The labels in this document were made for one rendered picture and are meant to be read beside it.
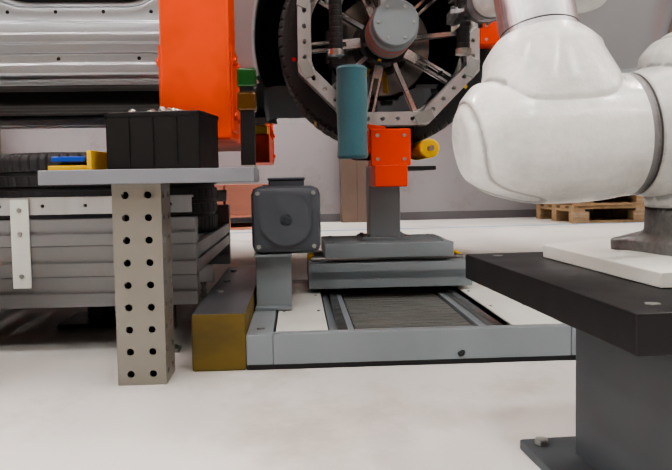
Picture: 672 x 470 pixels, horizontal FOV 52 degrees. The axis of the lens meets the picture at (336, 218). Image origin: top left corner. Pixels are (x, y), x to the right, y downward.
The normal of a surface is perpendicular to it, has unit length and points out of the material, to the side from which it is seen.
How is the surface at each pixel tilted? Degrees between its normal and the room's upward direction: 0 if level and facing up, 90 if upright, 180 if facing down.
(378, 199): 90
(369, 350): 90
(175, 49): 90
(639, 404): 90
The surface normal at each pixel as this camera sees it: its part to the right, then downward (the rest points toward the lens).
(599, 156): 0.11, 0.36
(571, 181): 0.06, 0.69
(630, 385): -0.99, 0.02
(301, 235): 0.06, 0.06
